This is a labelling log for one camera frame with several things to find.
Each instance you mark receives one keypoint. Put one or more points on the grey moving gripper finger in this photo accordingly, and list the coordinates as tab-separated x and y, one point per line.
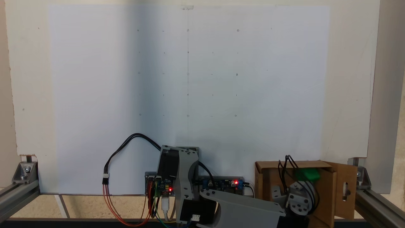
305	187

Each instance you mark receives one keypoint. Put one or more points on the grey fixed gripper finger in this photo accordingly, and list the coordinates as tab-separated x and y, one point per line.
277	193

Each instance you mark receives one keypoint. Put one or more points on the green dice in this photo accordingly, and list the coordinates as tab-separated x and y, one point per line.
308	174

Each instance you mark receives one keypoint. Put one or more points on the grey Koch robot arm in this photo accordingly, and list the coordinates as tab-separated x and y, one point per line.
240	209

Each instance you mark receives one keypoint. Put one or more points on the brown cardboard box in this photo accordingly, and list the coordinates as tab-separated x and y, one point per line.
329	196

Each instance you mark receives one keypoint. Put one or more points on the blue power circuit board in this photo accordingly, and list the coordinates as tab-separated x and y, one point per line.
221	185

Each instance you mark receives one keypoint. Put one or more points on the grey board mounting plate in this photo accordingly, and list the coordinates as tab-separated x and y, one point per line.
221	177

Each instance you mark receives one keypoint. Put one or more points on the motor driver circuit board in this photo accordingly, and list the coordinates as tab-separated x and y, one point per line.
163	186

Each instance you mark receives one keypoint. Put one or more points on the clear tape strip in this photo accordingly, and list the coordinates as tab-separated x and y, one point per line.
187	7

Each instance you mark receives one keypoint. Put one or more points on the white paper sheet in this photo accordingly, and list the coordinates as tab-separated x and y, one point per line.
95	47

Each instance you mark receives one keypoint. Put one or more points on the metal corner bracket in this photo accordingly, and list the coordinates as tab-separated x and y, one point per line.
25	172
364	177

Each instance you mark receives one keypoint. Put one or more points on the aluminium frame rail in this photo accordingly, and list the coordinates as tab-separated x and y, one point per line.
19	198
379	209

